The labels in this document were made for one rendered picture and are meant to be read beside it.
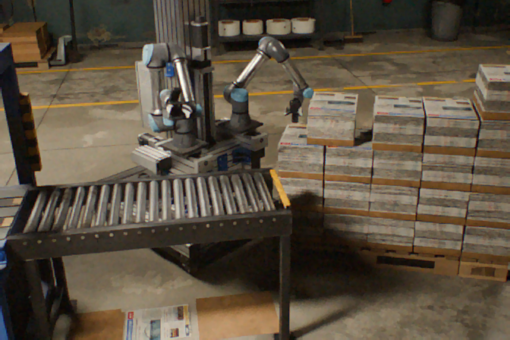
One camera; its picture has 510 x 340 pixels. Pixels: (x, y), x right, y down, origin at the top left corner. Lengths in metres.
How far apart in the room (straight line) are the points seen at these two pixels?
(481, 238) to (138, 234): 2.10
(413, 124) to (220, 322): 1.60
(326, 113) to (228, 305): 1.29
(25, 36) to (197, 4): 5.63
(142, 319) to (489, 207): 2.15
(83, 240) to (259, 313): 1.19
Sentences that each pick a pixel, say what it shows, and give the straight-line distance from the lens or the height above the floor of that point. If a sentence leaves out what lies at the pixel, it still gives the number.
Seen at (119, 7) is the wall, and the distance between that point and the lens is 9.88.
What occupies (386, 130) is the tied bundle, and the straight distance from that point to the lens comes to 3.46.
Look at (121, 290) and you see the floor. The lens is 3.76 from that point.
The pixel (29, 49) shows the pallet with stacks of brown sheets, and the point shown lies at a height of 0.30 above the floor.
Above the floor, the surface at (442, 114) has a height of 1.07.
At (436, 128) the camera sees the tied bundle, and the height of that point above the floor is 0.99.
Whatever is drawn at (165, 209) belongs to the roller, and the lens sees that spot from 2.91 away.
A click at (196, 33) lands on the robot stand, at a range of 3.61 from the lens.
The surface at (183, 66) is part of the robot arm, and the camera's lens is 3.36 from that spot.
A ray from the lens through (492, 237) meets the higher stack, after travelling 3.82.
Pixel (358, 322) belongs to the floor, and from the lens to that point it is 3.45.
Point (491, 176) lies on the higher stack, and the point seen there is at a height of 0.72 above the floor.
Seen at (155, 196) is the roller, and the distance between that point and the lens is 3.04.
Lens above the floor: 2.19
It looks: 23 degrees down
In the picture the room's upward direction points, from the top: 1 degrees counter-clockwise
